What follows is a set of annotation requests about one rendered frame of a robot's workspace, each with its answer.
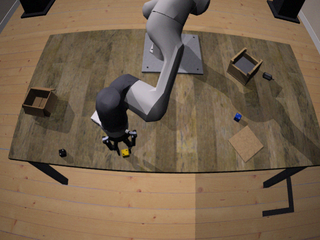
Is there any brown wooden open-top crate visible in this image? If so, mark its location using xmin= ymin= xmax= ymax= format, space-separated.
xmin=226 ymin=47 xmax=263 ymax=86

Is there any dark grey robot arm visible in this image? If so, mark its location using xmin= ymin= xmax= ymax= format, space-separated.
xmin=91 ymin=0 xmax=211 ymax=138

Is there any tan flat mat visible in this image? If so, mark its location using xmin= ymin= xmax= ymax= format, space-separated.
xmin=228 ymin=126 xmax=263 ymax=162

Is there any open brown cardboard box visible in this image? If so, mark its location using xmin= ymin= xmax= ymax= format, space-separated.
xmin=22 ymin=86 xmax=58 ymax=118

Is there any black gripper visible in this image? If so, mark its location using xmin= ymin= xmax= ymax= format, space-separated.
xmin=102 ymin=130 xmax=137 ymax=156

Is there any yellow die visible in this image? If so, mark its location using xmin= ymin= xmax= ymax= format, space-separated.
xmin=121 ymin=149 xmax=130 ymax=158

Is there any black die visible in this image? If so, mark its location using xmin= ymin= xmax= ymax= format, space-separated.
xmin=59 ymin=149 xmax=67 ymax=158

